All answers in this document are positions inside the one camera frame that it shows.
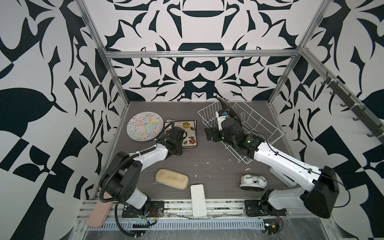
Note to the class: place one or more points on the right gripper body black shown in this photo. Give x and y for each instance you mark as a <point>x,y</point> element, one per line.
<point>222,135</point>

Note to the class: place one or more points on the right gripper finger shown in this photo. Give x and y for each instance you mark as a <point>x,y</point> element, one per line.
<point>211,138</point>
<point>209,131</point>

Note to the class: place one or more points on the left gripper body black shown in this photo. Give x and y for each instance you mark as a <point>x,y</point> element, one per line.
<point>179,147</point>

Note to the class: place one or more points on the floral square plate black rim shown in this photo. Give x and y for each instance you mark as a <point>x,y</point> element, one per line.
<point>190,127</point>

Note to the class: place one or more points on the dark glass plate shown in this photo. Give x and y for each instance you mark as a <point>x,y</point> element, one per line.
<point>231,112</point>

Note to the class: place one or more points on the colourful speckled round plate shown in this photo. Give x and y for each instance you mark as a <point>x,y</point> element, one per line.
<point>145,126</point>

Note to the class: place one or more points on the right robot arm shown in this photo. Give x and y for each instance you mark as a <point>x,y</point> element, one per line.
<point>318,187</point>

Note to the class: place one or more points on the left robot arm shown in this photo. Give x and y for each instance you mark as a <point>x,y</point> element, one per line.
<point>118,183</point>

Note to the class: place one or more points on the beige sponge case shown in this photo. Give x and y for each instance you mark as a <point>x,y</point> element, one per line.
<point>171,179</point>

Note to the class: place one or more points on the white round gadget black base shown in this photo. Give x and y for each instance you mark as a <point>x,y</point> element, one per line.
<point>253,183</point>

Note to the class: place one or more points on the white scale with display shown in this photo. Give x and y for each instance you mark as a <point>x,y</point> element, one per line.
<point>283,178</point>

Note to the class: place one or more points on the white rectangular box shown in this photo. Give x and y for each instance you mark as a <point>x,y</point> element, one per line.
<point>199,207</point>

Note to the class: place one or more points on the pink eraser block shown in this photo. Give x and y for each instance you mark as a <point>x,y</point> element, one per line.
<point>99,214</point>

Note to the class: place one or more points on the white wire dish rack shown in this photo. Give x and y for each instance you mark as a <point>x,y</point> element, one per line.
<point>258,130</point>

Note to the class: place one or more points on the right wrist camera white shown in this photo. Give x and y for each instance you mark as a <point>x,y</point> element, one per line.
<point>221,115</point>

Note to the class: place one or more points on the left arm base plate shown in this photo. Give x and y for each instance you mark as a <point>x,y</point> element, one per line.
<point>150,209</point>

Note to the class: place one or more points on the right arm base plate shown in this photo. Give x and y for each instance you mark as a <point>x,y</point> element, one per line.
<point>258,208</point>

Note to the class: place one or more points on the white slotted cable duct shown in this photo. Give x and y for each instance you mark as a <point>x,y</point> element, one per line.
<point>185,224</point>

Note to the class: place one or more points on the wall hook rail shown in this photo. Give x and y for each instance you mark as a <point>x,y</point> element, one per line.
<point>361,111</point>

